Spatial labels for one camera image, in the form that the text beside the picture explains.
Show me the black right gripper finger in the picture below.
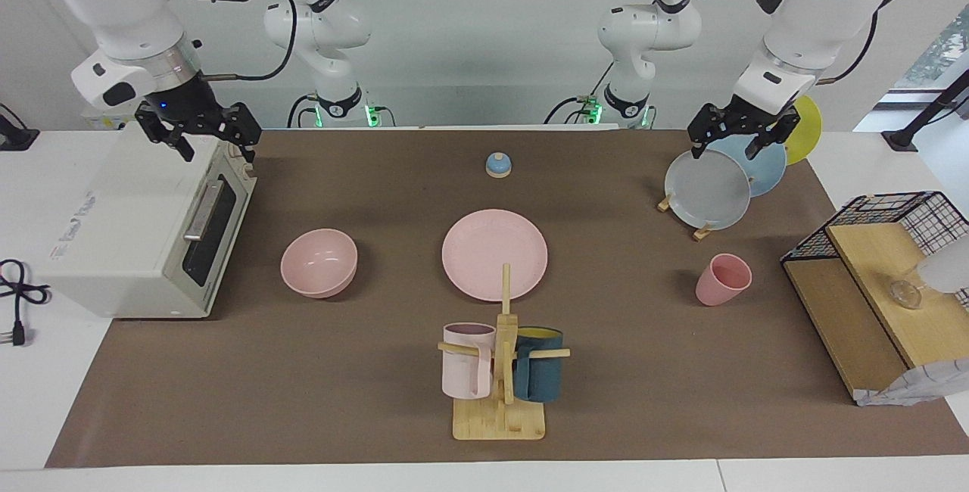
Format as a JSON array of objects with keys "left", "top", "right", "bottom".
[
  {"left": 227, "top": 129, "right": 262, "bottom": 165},
  {"left": 155, "top": 123, "right": 195, "bottom": 163}
]

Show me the pink bowl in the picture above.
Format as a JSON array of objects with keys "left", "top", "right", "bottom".
[{"left": 280, "top": 229, "right": 359, "bottom": 299}]

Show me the pink handleless cup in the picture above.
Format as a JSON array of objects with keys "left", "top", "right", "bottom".
[{"left": 695, "top": 253, "right": 753, "bottom": 307}]

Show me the light blue plate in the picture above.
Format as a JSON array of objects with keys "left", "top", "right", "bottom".
[{"left": 712, "top": 132, "right": 788, "bottom": 198}]

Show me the grey plate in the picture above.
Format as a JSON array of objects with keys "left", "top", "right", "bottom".
[{"left": 665, "top": 148, "right": 752, "bottom": 231}]

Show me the yellow plate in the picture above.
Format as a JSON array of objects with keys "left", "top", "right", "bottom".
[{"left": 784, "top": 95, "right": 823, "bottom": 167}]

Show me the wooden plate rack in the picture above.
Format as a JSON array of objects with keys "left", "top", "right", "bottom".
[{"left": 656, "top": 193, "right": 714, "bottom": 241}]

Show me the white toaster oven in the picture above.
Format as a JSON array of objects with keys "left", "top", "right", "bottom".
[{"left": 34, "top": 121, "right": 258, "bottom": 320}]

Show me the clear glass piece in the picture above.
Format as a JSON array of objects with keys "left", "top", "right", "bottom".
[{"left": 890, "top": 272, "right": 924, "bottom": 310}]

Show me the frosted white container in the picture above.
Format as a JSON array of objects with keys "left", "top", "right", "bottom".
[{"left": 916, "top": 238, "right": 969, "bottom": 296}]

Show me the pink plate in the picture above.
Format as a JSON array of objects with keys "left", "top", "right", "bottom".
[{"left": 441, "top": 209, "right": 549, "bottom": 302}]

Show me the brown table mat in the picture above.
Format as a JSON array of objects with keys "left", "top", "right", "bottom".
[{"left": 45, "top": 129, "right": 969, "bottom": 469}]

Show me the dark teal mug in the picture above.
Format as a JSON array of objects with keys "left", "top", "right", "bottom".
[{"left": 512, "top": 326, "right": 564, "bottom": 403}]

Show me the patterned white bag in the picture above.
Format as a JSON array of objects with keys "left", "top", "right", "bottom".
[{"left": 855, "top": 358, "right": 969, "bottom": 407}]

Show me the pale pink mug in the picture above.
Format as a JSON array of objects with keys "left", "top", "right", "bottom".
[{"left": 442, "top": 322, "right": 497, "bottom": 400}]

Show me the wooden mug tree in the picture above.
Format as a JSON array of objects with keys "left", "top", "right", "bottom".
[{"left": 438, "top": 263, "right": 571, "bottom": 441}]

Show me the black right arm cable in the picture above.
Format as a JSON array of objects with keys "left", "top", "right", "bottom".
[{"left": 201, "top": 0, "right": 298, "bottom": 83}]

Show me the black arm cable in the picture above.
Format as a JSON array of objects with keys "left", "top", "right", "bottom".
[
  {"left": 201, "top": 0, "right": 298, "bottom": 83},
  {"left": 816, "top": 0, "right": 918, "bottom": 86}
]

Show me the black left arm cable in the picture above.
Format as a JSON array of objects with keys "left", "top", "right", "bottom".
[{"left": 816, "top": 0, "right": 918, "bottom": 86}]

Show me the black clamp mount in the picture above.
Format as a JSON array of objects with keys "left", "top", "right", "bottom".
[
  {"left": 0, "top": 102, "right": 40, "bottom": 152},
  {"left": 882, "top": 68, "right": 969, "bottom": 152}
]

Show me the black wire wooden shelf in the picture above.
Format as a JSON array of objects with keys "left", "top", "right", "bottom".
[{"left": 780, "top": 191, "right": 969, "bottom": 402}]

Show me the black power cord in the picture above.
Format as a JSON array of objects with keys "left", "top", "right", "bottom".
[{"left": 0, "top": 259, "right": 52, "bottom": 347}]

